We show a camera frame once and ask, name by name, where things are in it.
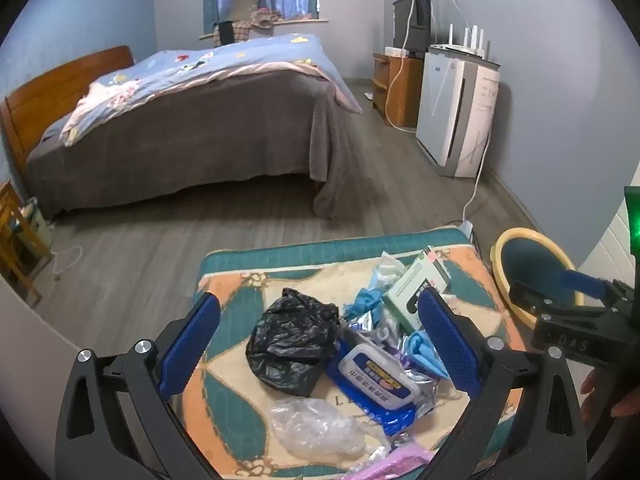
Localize black television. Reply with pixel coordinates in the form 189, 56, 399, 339
392, 0, 432, 58

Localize silver foil blister pack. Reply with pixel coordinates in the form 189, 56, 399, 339
340, 310, 401, 351

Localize patterned teal cushion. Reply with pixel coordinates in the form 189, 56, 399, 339
192, 226, 526, 480

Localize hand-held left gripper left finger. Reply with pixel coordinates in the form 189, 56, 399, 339
55, 291, 223, 480

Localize wooden bed frame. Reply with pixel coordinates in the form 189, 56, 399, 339
0, 45, 136, 176

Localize yellow-rimmed teal waste bin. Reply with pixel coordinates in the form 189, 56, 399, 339
491, 227, 586, 331

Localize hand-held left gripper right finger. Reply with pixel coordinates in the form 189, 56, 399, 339
415, 287, 588, 480

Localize white air purifier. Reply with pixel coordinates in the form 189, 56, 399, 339
416, 45, 501, 178

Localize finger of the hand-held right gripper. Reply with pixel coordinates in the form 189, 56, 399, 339
560, 270, 637, 307
507, 281, 607, 322

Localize person's right hand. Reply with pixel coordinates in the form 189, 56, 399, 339
580, 367, 640, 418

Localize green and white box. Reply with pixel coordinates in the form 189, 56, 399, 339
381, 247, 451, 333

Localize clear plastic bag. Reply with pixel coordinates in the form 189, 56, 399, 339
270, 397, 391, 461

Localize grey pillow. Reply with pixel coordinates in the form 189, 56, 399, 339
230, 0, 263, 23

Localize plaid cloth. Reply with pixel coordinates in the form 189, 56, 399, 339
215, 10, 281, 46

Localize blue wet wipes pack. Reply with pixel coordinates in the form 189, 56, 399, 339
325, 337, 453, 436

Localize wooden cabinet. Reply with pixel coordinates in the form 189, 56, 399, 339
372, 50, 426, 128

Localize blue printed quilt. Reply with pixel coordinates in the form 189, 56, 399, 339
60, 34, 363, 148

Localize pink packet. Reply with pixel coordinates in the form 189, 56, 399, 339
350, 442, 436, 480

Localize white router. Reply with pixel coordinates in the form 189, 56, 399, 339
445, 24, 488, 58

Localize black plastic bag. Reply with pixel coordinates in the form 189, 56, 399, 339
245, 287, 341, 398

